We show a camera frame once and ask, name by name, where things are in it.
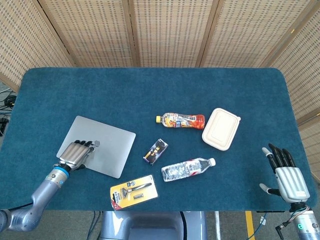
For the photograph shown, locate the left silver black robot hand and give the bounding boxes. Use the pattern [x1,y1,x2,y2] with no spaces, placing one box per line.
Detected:
[58,139,101,172]

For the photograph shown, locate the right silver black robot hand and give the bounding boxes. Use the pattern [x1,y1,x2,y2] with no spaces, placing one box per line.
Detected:
[259,143,311,203]

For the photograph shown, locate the grey laptop computer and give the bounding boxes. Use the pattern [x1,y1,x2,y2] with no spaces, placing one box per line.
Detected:
[56,115,137,180]

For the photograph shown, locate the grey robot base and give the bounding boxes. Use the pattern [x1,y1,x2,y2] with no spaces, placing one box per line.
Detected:
[99,211,208,240]

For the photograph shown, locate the small black purple carton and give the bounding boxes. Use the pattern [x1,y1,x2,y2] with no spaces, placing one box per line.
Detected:
[142,138,169,166]

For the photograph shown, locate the yellow razor blister pack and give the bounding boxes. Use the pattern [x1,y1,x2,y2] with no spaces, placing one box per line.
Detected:
[109,174,159,211]

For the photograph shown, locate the beige lidded food container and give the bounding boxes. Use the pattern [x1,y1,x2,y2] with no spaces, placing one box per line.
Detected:
[201,107,242,152]

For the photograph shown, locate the clear plastic water bottle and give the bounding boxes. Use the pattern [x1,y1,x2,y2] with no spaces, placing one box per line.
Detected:
[161,157,217,183]

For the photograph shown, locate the orange iced tea bottle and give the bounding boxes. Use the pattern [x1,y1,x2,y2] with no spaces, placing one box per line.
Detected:
[155,112,206,131]

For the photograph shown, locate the blue carpet table cover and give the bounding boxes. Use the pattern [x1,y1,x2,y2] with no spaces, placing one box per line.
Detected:
[0,67,318,212]

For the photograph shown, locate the woven rattan folding screen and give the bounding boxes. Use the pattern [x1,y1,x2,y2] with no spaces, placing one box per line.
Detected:
[0,0,320,181]

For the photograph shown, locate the black cable with plug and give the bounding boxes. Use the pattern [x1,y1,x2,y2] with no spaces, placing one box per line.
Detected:
[274,219,293,232]

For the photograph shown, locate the blue floor cable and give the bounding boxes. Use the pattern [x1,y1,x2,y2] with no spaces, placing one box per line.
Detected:
[247,212,268,240]

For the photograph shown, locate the thin cables under table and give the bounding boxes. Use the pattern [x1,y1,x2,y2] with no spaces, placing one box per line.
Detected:
[86,211,103,240]

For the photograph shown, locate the black floor cable bundle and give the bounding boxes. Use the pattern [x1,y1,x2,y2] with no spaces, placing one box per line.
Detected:
[0,91,17,136]

